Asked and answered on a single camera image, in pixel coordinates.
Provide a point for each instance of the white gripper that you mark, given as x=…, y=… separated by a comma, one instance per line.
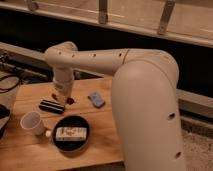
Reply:
x=63, y=82

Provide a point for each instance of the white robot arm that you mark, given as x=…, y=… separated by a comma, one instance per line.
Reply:
x=143, y=98

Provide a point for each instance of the white ceramic cup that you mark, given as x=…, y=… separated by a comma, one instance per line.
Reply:
x=32, y=122

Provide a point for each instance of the black rectangular box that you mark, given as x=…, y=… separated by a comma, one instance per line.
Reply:
x=52, y=107

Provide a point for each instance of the blue sponge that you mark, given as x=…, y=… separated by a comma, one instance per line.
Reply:
x=96, y=99

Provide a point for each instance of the white patterned box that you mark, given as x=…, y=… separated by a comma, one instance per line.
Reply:
x=71, y=133

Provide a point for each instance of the wooden cutting board table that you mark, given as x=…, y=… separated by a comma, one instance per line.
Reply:
x=21, y=151

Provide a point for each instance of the black round plate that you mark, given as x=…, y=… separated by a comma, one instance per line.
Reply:
x=70, y=121

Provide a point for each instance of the dark object at left edge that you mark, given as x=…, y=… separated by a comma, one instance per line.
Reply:
x=4, y=118

